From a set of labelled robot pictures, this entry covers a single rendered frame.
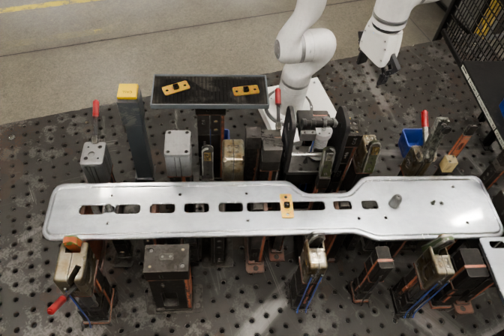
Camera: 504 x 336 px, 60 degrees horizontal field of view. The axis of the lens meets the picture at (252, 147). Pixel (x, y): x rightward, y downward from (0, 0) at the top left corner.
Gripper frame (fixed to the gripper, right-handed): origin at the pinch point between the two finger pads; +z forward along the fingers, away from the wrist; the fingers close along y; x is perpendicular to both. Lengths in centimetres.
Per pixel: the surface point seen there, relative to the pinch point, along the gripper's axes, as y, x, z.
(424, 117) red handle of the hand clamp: 6.1, 24.1, 24.1
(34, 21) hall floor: -260, -89, 131
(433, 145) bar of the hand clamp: 15.1, 21.5, 27.2
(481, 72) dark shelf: -10, 72, 36
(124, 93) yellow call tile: -39, -61, 19
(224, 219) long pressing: 6, -47, 36
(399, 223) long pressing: 29.3, 0.5, 37.6
